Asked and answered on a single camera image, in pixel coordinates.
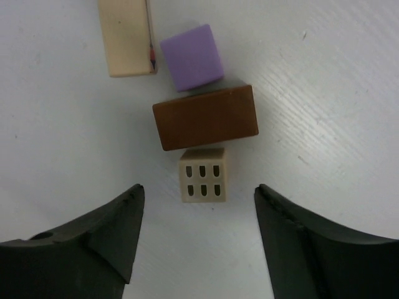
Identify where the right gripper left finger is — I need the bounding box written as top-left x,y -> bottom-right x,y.
1,184 -> 145,298

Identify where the beige cube with holes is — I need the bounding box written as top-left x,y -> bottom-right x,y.
178,148 -> 228,203

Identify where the beige flat wood plank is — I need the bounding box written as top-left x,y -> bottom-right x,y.
97,0 -> 157,78

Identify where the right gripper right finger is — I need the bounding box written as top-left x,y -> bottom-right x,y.
254,184 -> 398,298

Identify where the brown rectangular wood block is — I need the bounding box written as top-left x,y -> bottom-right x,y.
153,85 -> 259,151

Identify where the purple cube block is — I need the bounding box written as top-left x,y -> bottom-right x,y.
160,24 -> 224,92

